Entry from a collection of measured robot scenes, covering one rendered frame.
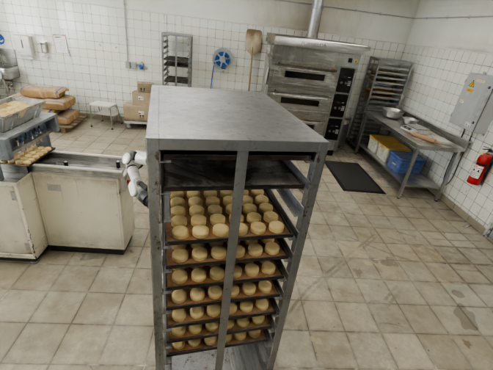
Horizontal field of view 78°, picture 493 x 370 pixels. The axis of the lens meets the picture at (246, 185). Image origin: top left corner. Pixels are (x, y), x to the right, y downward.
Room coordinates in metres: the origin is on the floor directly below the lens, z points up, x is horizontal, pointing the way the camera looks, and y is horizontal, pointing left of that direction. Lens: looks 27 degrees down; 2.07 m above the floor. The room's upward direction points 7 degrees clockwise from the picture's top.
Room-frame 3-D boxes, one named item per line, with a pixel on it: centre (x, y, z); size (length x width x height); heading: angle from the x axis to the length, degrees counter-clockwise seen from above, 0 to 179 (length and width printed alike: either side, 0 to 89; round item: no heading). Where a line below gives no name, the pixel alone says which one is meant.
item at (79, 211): (2.34, 1.42, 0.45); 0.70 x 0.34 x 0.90; 95
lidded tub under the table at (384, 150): (5.28, -2.53, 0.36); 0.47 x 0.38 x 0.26; 96
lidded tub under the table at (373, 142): (5.67, -2.49, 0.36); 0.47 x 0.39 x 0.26; 95
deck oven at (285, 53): (5.96, -0.87, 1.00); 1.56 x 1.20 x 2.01; 96
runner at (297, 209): (1.10, -0.08, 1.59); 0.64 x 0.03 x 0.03; 17
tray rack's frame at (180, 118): (1.04, 0.11, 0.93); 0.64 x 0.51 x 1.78; 17
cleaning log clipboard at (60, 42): (6.08, 3.77, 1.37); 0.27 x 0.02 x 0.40; 96
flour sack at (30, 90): (5.48, 3.86, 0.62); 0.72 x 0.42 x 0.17; 103
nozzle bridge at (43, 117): (2.29, 1.93, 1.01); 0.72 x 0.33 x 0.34; 5
